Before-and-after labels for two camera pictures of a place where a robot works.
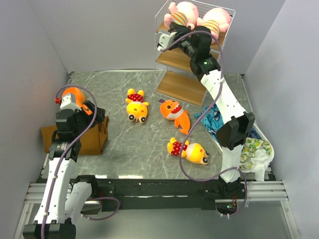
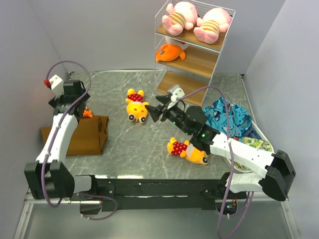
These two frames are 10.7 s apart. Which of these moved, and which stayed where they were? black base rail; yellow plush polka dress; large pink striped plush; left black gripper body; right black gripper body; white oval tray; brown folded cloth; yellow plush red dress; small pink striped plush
Moved: right black gripper body; left black gripper body
Stayed: yellow plush polka dress; yellow plush red dress; black base rail; brown folded cloth; small pink striped plush; large pink striped plush; white oval tray
